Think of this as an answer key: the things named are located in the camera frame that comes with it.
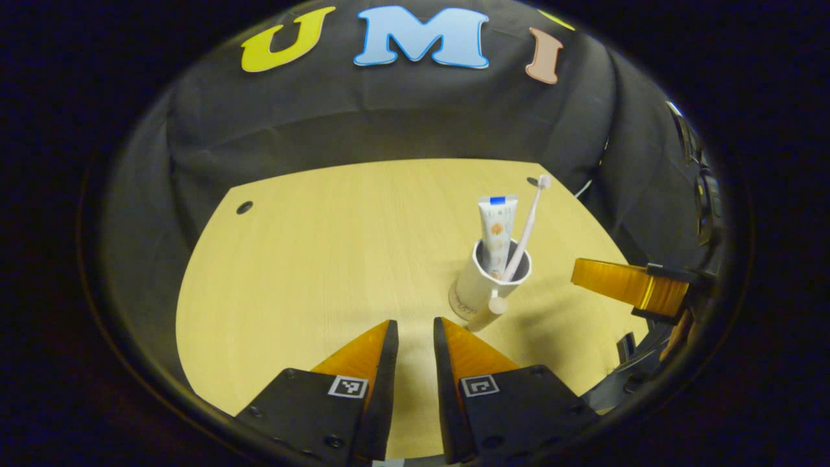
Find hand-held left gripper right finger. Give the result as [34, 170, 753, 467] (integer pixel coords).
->
[433, 317, 600, 464]

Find white toothpaste tube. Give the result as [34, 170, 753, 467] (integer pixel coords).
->
[477, 194, 519, 273]

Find white toothbrush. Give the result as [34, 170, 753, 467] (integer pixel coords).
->
[501, 174, 553, 283]

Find dark rectangular block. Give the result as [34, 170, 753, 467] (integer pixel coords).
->
[615, 331, 640, 365]

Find black backdrop cloth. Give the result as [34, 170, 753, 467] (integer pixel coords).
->
[97, 0, 720, 390]

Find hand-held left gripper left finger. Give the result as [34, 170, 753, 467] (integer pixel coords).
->
[235, 319, 399, 467]

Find white cup with handle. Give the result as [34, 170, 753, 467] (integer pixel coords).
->
[454, 238, 534, 333]

